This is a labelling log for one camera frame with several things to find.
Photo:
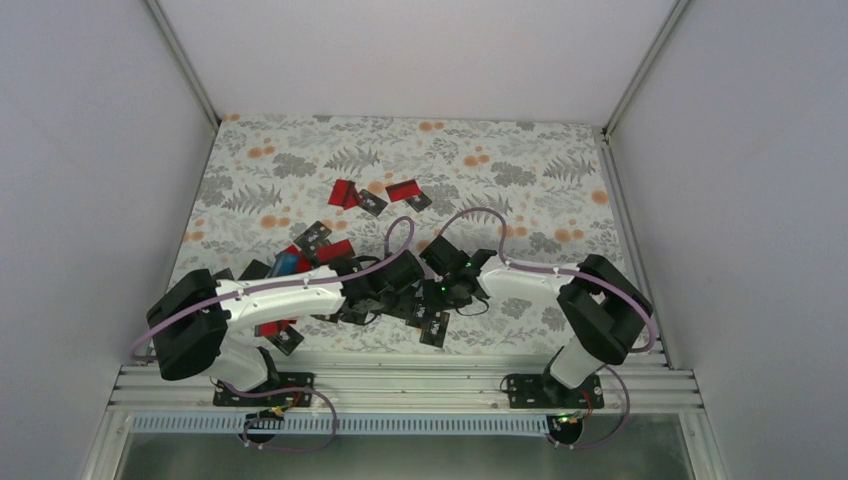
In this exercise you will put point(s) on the floral table mat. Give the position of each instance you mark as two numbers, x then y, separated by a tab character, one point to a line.
537	189

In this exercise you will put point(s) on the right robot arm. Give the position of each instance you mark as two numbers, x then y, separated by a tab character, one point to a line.
605	311

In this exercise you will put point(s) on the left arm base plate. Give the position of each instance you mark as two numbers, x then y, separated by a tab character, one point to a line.
261	397

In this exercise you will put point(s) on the red card upper pile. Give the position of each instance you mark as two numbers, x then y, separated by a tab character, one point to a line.
333	251

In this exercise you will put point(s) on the black card bottom pair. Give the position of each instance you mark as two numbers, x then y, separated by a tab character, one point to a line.
419	316

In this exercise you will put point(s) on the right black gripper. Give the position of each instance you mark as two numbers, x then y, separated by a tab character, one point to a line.
432	299

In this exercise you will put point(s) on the red card top left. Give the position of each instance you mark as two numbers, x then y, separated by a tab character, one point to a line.
344	194

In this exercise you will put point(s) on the grey cable duct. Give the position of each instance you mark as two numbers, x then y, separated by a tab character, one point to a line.
530	425

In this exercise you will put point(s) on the red card bottom left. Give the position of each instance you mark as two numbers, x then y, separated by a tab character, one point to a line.
272	328

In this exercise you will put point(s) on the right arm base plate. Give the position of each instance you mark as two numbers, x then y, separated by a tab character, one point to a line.
536	391

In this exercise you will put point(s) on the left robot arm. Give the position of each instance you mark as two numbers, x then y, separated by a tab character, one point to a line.
203	325

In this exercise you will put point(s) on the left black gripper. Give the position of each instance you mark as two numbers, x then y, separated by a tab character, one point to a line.
406	301

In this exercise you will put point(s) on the blue card pile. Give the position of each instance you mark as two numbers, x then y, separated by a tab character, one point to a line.
286	263

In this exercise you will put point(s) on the aluminium rail frame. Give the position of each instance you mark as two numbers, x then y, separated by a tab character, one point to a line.
418	383

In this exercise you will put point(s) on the black card upper pile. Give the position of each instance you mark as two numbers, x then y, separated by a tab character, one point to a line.
313	238

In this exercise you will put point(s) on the red card top middle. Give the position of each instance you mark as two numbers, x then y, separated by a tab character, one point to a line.
402	190

